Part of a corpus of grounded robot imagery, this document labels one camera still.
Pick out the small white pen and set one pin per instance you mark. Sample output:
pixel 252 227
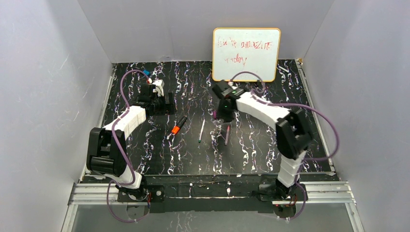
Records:
pixel 283 69

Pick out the blue black marker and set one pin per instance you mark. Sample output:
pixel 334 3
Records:
pixel 147 72

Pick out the orange framed whiteboard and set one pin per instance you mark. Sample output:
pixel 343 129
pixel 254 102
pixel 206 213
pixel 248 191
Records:
pixel 245 49

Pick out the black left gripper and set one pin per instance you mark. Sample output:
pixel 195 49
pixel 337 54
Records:
pixel 168 103

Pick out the black orange highlighter pen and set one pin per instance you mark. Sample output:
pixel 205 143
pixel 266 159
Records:
pixel 179 125

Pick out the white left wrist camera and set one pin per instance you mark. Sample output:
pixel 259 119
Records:
pixel 158 86

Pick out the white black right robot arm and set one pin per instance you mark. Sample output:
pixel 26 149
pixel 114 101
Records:
pixel 293 133

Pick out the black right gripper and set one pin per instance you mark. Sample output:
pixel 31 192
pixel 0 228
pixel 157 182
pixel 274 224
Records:
pixel 225 114

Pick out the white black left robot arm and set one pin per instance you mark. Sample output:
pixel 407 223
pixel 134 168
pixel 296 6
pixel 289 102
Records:
pixel 107 145

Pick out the pink white pen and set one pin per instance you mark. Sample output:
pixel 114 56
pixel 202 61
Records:
pixel 227 135

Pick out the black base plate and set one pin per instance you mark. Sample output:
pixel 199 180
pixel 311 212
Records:
pixel 207 193

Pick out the white green pen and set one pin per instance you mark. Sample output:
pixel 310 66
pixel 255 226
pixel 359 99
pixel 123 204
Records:
pixel 201 131

